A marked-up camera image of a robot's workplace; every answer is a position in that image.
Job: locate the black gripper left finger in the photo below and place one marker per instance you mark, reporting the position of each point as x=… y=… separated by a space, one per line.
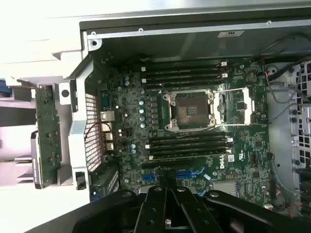
x=150 y=211

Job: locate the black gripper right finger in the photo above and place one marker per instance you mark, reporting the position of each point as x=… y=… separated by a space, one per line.
x=192 y=213

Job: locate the blue expansion slot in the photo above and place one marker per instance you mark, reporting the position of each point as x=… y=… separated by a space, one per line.
x=148 y=177

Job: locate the black case lock slider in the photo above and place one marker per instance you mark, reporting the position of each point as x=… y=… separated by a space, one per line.
x=80 y=180

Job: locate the green Dell motherboard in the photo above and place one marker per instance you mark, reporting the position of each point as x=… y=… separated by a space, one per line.
x=252 y=145

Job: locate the CPU socket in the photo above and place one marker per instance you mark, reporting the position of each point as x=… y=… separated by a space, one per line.
x=192 y=110

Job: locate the metal socket cover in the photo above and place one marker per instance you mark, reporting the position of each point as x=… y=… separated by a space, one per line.
x=245 y=106

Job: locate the black open PC case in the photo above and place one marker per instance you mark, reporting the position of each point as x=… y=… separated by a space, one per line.
x=194 y=48

